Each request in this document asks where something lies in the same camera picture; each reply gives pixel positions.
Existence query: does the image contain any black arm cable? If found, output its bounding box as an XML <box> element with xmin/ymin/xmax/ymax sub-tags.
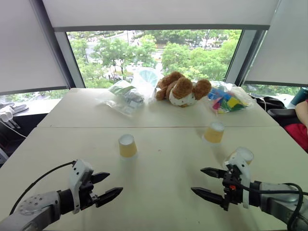
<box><xmin>9</xmin><ymin>161</ymin><xmax>76</xmax><ymax>215</ymax></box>
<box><xmin>237</xmin><ymin>182</ymin><xmax>305</xmax><ymax>231</ymax></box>

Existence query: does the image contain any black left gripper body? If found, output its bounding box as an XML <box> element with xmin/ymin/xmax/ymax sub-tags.
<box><xmin>77</xmin><ymin>180</ymin><xmax>100</xmax><ymax>211</ymax></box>

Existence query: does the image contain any person's red clothing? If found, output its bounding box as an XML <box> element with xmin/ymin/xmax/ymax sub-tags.
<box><xmin>283</xmin><ymin>123</ymin><xmax>308</xmax><ymax>153</ymax></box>

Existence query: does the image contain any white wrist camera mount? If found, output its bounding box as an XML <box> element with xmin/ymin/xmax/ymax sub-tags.
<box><xmin>69</xmin><ymin>158</ymin><xmax>95</xmax><ymax>215</ymax></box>
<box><xmin>223</xmin><ymin>150</ymin><xmax>252</xmax><ymax>209</ymax></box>

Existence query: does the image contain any brown teddy bear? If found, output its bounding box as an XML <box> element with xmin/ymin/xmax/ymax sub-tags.
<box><xmin>155</xmin><ymin>71</ymin><xmax>213</xmax><ymax>108</ymax></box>

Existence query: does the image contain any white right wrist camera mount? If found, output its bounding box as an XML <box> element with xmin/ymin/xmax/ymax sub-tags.
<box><xmin>223</xmin><ymin>150</ymin><xmax>252</xmax><ymax>209</ymax></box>

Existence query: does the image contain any plastic bag of colourful blocks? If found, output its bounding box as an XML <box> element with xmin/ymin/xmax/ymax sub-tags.
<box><xmin>206</xmin><ymin>80</ymin><xmax>256</xmax><ymax>116</ymax></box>

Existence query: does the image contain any black chair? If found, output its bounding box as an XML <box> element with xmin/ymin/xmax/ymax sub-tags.
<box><xmin>249</xmin><ymin>93</ymin><xmax>301</xmax><ymax>128</ymax></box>

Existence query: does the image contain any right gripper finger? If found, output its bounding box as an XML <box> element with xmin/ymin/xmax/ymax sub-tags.
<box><xmin>190</xmin><ymin>187</ymin><xmax>225</xmax><ymax>206</ymax></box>
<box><xmin>200</xmin><ymin>167</ymin><xmax>226</xmax><ymax>180</ymax></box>

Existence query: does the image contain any white roller blind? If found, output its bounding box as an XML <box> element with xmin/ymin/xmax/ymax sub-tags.
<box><xmin>0</xmin><ymin>0</ymin><xmax>69</xmax><ymax>96</ymax></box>
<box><xmin>243</xmin><ymin>0</ymin><xmax>308</xmax><ymax>87</ymax></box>
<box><xmin>41</xmin><ymin>0</ymin><xmax>281</xmax><ymax>33</ymax></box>

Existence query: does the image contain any thin white cable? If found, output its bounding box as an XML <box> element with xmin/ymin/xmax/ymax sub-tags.
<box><xmin>0</xmin><ymin>119</ymin><xmax>27</xmax><ymax>139</ymax></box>

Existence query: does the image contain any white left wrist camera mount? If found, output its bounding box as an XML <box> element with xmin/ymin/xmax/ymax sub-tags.
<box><xmin>69</xmin><ymin>158</ymin><xmax>95</xmax><ymax>215</ymax></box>

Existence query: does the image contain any grey window frame post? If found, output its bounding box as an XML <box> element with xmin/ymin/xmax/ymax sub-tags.
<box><xmin>223</xmin><ymin>29</ymin><xmax>268</xmax><ymax>87</ymax></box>
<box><xmin>30</xmin><ymin>0</ymin><xmax>86</xmax><ymax>89</ymax></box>

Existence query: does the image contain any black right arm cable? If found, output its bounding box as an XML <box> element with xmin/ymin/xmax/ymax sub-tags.
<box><xmin>237</xmin><ymin>182</ymin><xmax>305</xmax><ymax>231</ymax></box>

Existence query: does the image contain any plastic bag of dark items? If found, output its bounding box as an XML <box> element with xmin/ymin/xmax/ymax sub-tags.
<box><xmin>96</xmin><ymin>79</ymin><xmax>157</xmax><ymax>119</ymax></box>

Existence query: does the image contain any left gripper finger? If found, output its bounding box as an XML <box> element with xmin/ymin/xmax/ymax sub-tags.
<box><xmin>96</xmin><ymin>187</ymin><xmax>124</xmax><ymax>208</ymax></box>
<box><xmin>92</xmin><ymin>172</ymin><xmax>111</xmax><ymax>185</ymax></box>

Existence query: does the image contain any yellow paper cup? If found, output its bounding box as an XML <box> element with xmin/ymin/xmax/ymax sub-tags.
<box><xmin>201</xmin><ymin>121</ymin><xmax>225</xmax><ymax>147</ymax></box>
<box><xmin>223</xmin><ymin>146</ymin><xmax>255</xmax><ymax>169</ymax></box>
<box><xmin>118</xmin><ymin>134</ymin><xmax>139</xmax><ymax>161</ymax></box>

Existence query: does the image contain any black and white gadget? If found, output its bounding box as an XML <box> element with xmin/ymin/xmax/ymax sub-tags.
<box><xmin>0</xmin><ymin>103</ymin><xmax>30</xmax><ymax>129</ymax></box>

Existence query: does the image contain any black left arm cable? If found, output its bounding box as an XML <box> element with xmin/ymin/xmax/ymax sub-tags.
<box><xmin>9</xmin><ymin>161</ymin><xmax>76</xmax><ymax>215</ymax></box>

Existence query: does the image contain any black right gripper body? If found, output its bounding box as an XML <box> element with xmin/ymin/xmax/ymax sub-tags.
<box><xmin>221</xmin><ymin>166</ymin><xmax>244</xmax><ymax>212</ymax></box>

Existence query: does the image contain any clear bag with round item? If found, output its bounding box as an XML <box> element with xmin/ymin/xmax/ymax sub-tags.
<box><xmin>131</xmin><ymin>66</ymin><xmax>166</xmax><ymax>98</ymax></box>

